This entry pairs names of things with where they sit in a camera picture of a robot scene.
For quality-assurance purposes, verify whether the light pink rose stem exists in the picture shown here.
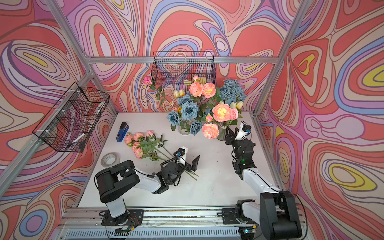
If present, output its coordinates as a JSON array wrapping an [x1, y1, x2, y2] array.
[[146, 131, 174, 161]]

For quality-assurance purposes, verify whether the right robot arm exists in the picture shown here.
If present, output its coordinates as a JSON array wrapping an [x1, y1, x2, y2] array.
[[225, 122, 304, 240]]

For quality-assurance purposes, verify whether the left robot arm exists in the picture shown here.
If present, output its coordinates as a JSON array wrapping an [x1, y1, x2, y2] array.
[[94, 147, 201, 228]]

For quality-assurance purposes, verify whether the ribbed glass vase with ribbon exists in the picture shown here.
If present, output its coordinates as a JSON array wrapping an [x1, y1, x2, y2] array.
[[217, 123, 228, 141]]

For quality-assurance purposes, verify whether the pink rose bunch right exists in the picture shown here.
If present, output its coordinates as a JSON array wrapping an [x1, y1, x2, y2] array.
[[202, 103, 241, 139]]

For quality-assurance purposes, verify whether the pink rose bunch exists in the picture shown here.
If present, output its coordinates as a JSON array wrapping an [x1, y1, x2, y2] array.
[[189, 82, 217, 99], [202, 103, 241, 139]]

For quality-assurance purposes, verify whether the blue rose bouquet left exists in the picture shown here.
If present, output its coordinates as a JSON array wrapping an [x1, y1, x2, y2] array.
[[167, 90, 212, 136]]

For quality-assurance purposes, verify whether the blue rose bouquet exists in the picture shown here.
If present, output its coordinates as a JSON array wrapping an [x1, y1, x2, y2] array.
[[167, 90, 212, 136], [219, 79, 247, 105]]

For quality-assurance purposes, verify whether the blue rose bouquet right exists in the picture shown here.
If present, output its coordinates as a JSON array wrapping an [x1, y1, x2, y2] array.
[[219, 79, 247, 105]]

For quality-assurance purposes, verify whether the blue stapler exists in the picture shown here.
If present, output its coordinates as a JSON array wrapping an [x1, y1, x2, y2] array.
[[116, 122, 129, 143]]

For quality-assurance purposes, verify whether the white tape roll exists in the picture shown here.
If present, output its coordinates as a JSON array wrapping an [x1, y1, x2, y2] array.
[[101, 153, 120, 168]]

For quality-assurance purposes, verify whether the pink rose bunch centre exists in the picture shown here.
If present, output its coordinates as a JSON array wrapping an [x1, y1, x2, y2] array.
[[189, 82, 217, 99]]

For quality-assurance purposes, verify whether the yellow sponge in basket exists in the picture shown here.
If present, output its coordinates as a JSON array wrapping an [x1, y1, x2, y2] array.
[[184, 76, 208, 86]]

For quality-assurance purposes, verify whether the magenta rosebud stem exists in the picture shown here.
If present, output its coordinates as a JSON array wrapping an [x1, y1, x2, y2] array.
[[143, 76, 166, 105]]

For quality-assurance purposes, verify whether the black wire basket back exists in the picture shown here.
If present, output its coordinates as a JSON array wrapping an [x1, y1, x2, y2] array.
[[151, 51, 217, 89]]

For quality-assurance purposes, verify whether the black wire basket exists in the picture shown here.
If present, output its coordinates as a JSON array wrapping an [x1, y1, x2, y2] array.
[[151, 51, 217, 89], [33, 83, 110, 153]]

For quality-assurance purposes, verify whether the black wire basket left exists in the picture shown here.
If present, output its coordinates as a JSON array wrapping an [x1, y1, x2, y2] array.
[[33, 83, 110, 153]]

